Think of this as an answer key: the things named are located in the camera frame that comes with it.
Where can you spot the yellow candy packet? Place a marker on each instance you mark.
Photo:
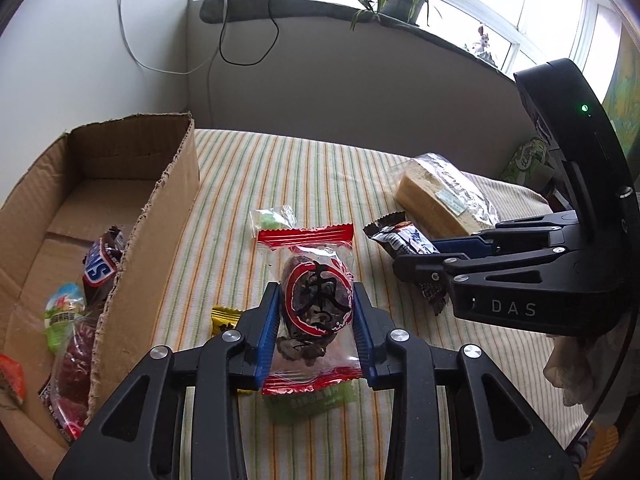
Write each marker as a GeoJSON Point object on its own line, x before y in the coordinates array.
{"type": "Point", "coordinates": [225, 317]}

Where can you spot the red snack packet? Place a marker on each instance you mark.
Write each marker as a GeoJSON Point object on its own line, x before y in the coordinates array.
{"type": "Point", "coordinates": [10, 377]}

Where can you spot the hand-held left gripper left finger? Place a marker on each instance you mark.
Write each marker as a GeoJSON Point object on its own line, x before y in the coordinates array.
{"type": "Point", "coordinates": [267, 332]}

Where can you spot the brown cardboard box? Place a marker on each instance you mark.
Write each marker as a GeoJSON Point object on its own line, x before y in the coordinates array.
{"type": "Point", "coordinates": [165, 210]}

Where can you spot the dark chocolate bar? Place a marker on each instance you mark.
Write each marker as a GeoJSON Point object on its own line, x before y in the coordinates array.
{"type": "Point", "coordinates": [400, 237]}

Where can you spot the small clear green candy packet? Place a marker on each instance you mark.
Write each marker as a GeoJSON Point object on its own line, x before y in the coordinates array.
{"type": "Point", "coordinates": [270, 222]}

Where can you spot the wall map poster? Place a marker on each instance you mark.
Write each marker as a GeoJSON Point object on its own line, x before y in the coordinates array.
{"type": "Point", "coordinates": [625, 110]}

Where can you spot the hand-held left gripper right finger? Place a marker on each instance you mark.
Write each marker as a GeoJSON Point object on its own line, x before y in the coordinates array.
{"type": "Point", "coordinates": [362, 337]}

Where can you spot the white-framed window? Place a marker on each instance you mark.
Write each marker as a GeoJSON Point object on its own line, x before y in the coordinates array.
{"type": "Point", "coordinates": [550, 0]}

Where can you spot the brown chocolate bar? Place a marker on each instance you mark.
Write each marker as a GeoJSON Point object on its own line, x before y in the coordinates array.
{"type": "Point", "coordinates": [100, 265]}

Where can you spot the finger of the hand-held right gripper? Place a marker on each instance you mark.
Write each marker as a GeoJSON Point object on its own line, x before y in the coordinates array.
{"type": "Point", "coordinates": [460, 246]}
{"type": "Point", "coordinates": [420, 267]}

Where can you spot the green and white snack packet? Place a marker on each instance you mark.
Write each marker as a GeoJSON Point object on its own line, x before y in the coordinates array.
{"type": "Point", "coordinates": [62, 310]}

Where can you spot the small rabbit figurine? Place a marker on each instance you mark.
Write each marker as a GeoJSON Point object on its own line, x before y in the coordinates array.
{"type": "Point", "coordinates": [481, 42]}

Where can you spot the red-ended date packet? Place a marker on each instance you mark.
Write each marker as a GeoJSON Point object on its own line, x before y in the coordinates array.
{"type": "Point", "coordinates": [75, 365]}
{"type": "Point", "coordinates": [315, 300]}

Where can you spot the clear-wrapped bread loaf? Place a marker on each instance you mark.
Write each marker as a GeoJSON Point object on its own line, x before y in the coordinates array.
{"type": "Point", "coordinates": [440, 190]}

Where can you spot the green patterned box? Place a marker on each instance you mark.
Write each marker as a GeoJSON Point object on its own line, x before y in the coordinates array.
{"type": "Point", "coordinates": [525, 157]}

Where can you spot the grey windowsill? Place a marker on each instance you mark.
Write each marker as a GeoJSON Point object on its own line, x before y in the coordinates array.
{"type": "Point", "coordinates": [310, 7]}

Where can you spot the striped bedsheet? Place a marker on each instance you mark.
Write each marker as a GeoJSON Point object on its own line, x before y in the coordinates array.
{"type": "Point", "coordinates": [310, 170]}

